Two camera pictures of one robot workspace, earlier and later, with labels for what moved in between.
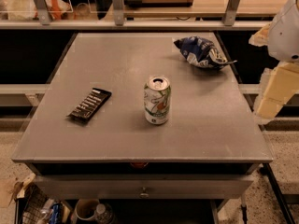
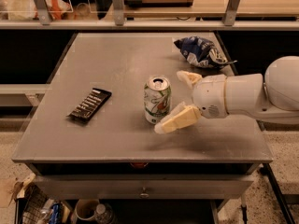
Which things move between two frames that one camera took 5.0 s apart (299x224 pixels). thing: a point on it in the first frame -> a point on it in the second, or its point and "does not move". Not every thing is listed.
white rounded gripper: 285,32 -> 209,96
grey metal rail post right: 233,5 does not move
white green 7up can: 157,100 does not move
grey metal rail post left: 41,5 does not move
